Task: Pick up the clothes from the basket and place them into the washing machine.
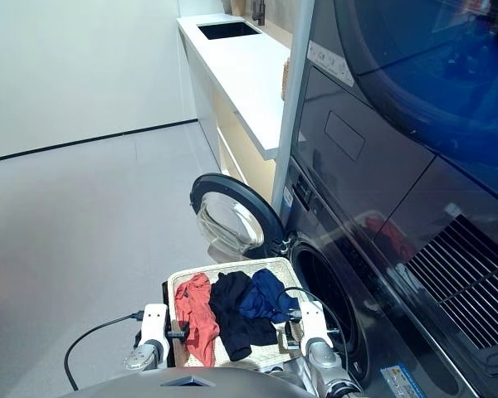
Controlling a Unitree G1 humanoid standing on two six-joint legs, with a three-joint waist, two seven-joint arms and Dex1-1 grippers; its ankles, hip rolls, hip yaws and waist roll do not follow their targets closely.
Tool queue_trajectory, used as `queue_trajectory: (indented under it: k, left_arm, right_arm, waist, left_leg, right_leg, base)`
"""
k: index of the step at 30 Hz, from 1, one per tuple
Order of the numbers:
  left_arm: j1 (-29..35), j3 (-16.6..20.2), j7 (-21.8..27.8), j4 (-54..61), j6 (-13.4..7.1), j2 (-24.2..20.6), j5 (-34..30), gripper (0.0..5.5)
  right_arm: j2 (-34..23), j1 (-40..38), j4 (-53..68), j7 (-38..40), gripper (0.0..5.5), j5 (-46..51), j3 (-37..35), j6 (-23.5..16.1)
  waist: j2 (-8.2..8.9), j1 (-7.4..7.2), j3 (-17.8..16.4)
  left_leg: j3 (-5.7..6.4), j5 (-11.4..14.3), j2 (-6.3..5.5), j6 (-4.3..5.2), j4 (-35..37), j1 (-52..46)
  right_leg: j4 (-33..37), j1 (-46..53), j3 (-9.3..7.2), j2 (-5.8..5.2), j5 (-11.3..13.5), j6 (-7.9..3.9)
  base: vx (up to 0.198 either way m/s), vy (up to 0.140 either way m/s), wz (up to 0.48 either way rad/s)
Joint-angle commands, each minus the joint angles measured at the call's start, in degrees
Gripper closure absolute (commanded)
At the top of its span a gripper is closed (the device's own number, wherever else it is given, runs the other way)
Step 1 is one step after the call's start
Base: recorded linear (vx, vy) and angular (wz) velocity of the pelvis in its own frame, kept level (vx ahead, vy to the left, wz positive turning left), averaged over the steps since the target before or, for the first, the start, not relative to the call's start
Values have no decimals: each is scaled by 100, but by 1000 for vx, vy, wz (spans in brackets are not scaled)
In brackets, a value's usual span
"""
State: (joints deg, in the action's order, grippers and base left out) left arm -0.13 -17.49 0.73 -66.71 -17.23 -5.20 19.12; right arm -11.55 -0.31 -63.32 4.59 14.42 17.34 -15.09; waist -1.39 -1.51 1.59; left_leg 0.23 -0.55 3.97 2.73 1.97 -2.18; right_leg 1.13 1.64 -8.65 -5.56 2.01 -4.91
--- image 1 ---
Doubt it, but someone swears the silver robot torso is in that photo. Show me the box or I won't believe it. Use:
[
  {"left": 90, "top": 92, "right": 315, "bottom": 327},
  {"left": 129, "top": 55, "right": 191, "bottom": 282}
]
[{"left": 67, "top": 366, "right": 317, "bottom": 398}]

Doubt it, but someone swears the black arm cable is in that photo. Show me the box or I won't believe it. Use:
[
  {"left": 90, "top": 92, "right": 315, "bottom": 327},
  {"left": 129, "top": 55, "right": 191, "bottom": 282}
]
[
  {"left": 63, "top": 310, "right": 146, "bottom": 391},
  {"left": 275, "top": 286, "right": 350, "bottom": 374}
]

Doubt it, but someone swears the navy blue garment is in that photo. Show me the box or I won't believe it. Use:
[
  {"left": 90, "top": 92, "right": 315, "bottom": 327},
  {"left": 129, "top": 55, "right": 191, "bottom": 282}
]
[{"left": 237, "top": 268, "right": 301, "bottom": 325}]

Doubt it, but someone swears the black garment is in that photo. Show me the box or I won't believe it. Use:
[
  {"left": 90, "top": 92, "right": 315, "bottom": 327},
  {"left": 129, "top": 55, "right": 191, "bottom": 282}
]
[{"left": 207, "top": 270, "right": 280, "bottom": 362}]

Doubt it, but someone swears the blue white energy label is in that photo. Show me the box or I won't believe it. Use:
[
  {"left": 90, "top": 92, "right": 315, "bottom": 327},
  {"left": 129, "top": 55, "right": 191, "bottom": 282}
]
[{"left": 378, "top": 363, "right": 432, "bottom": 398}]

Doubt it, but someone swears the round washing machine door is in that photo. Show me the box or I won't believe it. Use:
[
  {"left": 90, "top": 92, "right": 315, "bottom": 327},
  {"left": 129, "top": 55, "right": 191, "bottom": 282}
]
[{"left": 188, "top": 172, "right": 291, "bottom": 261}]

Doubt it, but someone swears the white warning sticker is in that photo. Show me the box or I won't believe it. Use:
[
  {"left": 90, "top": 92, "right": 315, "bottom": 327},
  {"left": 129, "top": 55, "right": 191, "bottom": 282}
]
[{"left": 306, "top": 40, "right": 355, "bottom": 89}]

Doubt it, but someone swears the dark faucet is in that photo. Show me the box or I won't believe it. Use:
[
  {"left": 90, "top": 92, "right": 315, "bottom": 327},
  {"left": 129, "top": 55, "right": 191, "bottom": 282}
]
[{"left": 250, "top": 0, "right": 267, "bottom": 24}]

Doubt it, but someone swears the orange garment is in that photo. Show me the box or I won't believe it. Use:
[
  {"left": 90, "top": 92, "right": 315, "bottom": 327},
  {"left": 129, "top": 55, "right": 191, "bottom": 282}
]
[{"left": 173, "top": 272, "right": 221, "bottom": 368}]

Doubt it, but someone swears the dark stacked dryer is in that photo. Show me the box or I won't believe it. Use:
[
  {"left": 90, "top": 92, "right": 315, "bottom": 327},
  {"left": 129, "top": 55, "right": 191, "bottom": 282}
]
[{"left": 289, "top": 0, "right": 498, "bottom": 398}]

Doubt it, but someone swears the black sink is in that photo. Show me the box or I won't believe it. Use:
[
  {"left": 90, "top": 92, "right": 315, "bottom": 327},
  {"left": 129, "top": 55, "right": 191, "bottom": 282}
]
[{"left": 196, "top": 21, "right": 263, "bottom": 41}]

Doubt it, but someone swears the woven brown object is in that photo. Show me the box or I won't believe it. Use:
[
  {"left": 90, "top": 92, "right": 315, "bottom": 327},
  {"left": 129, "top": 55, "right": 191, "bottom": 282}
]
[{"left": 281, "top": 57, "right": 293, "bottom": 102}]

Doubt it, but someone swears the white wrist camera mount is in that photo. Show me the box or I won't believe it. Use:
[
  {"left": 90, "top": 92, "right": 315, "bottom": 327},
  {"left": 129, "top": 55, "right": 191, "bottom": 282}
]
[
  {"left": 297, "top": 300, "right": 330, "bottom": 346},
  {"left": 134, "top": 303, "right": 170, "bottom": 348}
]

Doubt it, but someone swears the white counter cabinet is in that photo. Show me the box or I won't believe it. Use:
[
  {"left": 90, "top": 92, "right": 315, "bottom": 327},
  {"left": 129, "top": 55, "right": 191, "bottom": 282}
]
[{"left": 175, "top": 12, "right": 294, "bottom": 205}]

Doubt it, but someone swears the pale woven basket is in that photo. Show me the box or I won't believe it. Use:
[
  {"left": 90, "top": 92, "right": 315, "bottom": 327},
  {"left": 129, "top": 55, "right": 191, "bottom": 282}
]
[{"left": 166, "top": 256, "right": 317, "bottom": 373}]

